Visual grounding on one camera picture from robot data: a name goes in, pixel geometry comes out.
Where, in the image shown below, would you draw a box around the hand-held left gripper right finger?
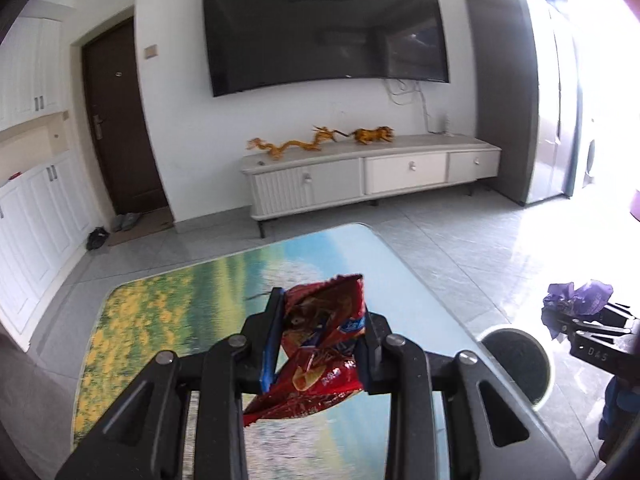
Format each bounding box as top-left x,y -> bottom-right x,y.
361,310 -> 576,480

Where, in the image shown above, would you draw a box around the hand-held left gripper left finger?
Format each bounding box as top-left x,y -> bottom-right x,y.
55,287 -> 287,480

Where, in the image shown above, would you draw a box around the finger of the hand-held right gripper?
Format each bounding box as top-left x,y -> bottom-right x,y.
545,312 -> 632,344
599,302 -> 632,323

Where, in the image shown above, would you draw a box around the purple wrapper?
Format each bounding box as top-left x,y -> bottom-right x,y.
541,280 -> 614,341

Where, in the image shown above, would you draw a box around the red snack bag blue logo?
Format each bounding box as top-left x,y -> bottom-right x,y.
242,274 -> 367,428

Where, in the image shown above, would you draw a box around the round bin with black liner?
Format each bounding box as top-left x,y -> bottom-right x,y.
478,327 -> 552,407

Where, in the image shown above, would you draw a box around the person's right hand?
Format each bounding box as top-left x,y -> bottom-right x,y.
599,378 -> 636,461

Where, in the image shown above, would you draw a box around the landscape print table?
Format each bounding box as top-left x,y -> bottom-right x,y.
72,222 -> 596,480

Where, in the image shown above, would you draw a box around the brown doormat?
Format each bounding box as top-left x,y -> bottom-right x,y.
107,208 -> 175,247

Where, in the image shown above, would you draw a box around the white television cabinet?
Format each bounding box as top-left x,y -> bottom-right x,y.
240,135 -> 502,239

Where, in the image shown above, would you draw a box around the grey shoes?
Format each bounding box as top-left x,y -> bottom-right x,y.
111,212 -> 143,233

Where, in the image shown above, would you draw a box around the golden dragon figurine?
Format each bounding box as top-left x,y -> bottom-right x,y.
246,125 -> 337,157

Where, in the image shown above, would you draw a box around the golden tiger figurine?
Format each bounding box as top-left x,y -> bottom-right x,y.
350,126 -> 396,145

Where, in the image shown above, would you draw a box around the grey refrigerator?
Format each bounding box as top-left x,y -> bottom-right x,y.
466,0 -> 583,207

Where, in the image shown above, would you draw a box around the dark brown door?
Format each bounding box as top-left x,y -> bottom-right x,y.
81,16 -> 169,217

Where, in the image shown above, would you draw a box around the grey cable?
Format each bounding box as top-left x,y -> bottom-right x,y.
417,82 -> 436,135

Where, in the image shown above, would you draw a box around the white wall cupboard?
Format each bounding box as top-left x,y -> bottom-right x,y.
0,152 -> 94,352

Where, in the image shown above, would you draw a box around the black wall television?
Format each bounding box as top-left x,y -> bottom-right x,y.
201,0 -> 450,98

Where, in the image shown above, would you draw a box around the white wall cabinet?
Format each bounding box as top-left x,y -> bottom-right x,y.
0,16 -> 64,131

